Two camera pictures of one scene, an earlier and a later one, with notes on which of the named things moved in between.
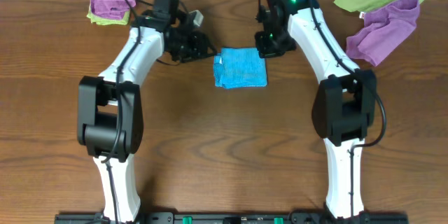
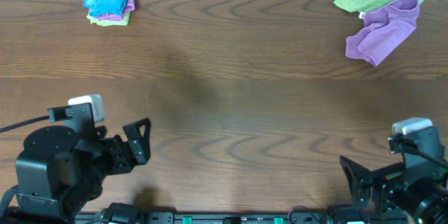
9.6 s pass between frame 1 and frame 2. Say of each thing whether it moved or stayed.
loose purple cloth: stayed
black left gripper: moved
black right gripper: moved
